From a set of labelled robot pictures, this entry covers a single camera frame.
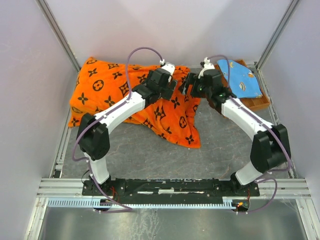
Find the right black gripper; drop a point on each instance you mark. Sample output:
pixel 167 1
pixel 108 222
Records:
pixel 192 78

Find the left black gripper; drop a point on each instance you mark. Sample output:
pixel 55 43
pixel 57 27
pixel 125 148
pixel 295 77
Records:
pixel 167 93

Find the orange patterned pillowcase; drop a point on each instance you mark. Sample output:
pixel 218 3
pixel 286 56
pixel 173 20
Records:
pixel 101 84

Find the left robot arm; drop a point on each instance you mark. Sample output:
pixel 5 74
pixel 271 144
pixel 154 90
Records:
pixel 93 135

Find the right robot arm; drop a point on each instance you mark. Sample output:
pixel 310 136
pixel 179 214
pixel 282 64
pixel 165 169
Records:
pixel 270 143

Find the blue patterned cloth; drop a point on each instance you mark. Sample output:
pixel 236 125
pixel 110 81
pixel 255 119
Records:
pixel 242 81

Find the brown wooden divided tray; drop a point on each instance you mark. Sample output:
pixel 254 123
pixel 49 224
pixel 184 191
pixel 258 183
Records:
pixel 254 104

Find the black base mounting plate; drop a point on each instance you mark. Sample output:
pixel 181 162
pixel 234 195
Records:
pixel 176 191

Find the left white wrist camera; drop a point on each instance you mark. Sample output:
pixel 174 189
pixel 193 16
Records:
pixel 168 67

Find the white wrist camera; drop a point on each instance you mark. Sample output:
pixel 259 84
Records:
pixel 206 66
pixel 168 67

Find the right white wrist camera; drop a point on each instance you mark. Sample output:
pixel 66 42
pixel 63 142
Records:
pixel 206 66

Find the light blue cable duct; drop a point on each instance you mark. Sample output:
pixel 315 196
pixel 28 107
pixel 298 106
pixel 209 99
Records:
pixel 69 202

